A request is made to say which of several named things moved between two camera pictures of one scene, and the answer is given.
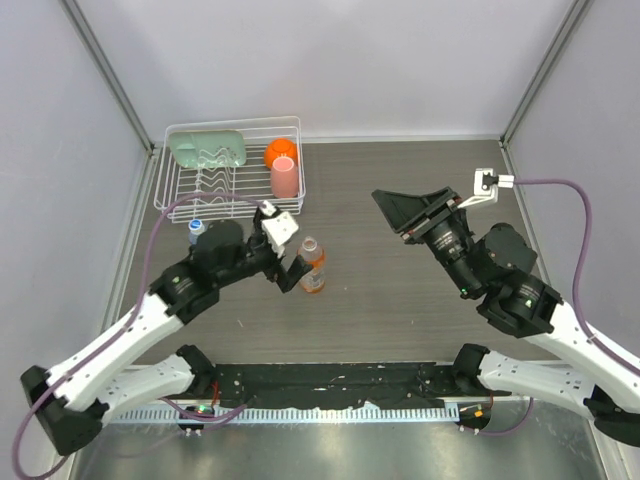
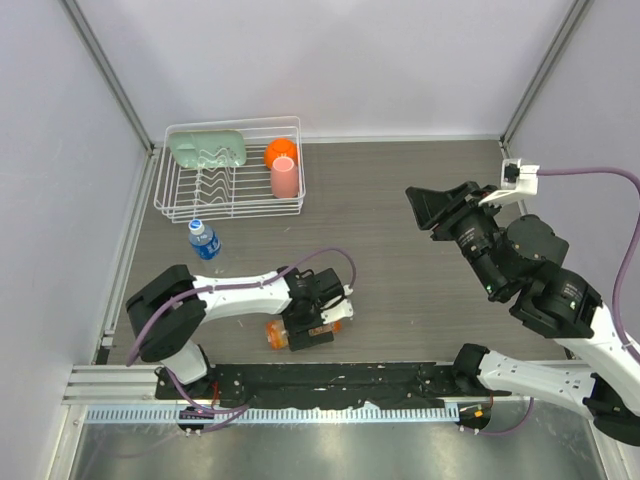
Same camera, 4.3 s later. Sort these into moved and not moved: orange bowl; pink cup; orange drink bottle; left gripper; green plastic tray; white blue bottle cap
Moved: orange drink bottle; left gripper
Not moved: pink cup; white blue bottle cap; orange bowl; green plastic tray
